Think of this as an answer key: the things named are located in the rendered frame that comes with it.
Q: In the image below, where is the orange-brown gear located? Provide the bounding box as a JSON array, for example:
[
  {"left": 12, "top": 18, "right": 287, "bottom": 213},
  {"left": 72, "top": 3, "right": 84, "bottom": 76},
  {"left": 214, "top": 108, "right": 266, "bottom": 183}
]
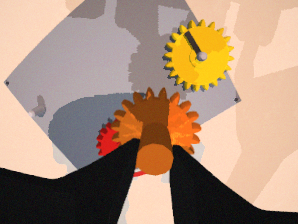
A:
[{"left": 110, "top": 87, "right": 201, "bottom": 176}]

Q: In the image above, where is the red gear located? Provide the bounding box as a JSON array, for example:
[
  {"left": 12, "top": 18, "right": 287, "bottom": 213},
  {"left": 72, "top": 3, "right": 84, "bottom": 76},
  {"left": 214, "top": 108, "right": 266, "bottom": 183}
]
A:
[{"left": 97, "top": 123, "right": 121, "bottom": 156}]

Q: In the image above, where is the yellow gear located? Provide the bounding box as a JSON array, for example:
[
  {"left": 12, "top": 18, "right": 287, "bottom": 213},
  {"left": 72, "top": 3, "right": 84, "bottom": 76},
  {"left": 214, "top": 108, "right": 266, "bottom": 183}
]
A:
[{"left": 165, "top": 19, "right": 234, "bottom": 91}]

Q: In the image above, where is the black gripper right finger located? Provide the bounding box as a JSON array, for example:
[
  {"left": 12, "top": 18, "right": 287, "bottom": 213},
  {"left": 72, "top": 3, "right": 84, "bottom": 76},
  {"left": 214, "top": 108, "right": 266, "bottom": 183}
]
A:
[{"left": 169, "top": 145, "right": 298, "bottom": 224}]

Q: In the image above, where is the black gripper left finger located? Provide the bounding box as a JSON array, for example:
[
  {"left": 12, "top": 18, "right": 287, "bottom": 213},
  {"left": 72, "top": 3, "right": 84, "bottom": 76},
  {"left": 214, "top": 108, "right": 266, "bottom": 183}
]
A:
[{"left": 0, "top": 139, "right": 140, "bottom": 224}]

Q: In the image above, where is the grey flat board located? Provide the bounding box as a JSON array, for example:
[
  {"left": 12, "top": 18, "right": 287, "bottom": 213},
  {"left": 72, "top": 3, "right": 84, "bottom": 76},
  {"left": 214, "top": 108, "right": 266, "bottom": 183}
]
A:
[{"left": 4, "top": 0, "right": 242, "bottom": 169}]

